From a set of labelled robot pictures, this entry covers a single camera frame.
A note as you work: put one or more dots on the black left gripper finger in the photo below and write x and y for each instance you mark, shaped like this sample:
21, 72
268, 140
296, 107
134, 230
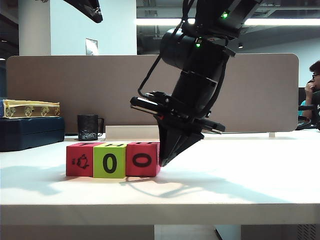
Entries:
90, 8

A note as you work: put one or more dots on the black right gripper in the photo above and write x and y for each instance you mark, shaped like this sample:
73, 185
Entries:
162, 110

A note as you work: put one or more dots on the red foam block with U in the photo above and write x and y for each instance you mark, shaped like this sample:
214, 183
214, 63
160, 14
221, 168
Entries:
132, 172

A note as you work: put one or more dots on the lime green foam block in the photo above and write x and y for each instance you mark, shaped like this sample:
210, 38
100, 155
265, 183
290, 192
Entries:
98, 172

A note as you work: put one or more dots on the red foam block with T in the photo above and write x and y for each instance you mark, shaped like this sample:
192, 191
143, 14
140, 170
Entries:
75, 172

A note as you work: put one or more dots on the white pillar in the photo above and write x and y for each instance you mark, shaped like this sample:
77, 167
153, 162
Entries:
32, 30

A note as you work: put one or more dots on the brown desk divider panel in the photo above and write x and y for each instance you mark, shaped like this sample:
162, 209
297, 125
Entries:
75, 87

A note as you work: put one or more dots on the black mug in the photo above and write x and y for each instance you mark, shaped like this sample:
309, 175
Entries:
86, 125

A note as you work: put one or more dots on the grey under-desk cabinet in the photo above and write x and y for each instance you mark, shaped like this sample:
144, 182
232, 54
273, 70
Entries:
230, 233

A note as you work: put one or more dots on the person in teal shirt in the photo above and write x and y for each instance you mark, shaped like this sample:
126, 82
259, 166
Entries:
303, 105

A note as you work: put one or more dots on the black office chair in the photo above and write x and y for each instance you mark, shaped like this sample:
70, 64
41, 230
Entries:
306, 107

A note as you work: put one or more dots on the dark blue plastic case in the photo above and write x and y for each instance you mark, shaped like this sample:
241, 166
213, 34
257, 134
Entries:
25, 135

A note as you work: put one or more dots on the person with glasses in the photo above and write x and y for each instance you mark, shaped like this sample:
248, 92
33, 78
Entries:
316, 68

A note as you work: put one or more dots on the perforated grey panel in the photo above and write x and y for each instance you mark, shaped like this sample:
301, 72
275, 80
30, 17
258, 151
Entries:
307, 232

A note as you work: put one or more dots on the grey wall plate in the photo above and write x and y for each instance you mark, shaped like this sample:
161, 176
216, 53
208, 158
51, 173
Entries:
91, 46

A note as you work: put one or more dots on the white divider foot bracket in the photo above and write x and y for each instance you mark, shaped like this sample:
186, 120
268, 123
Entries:
272, 135

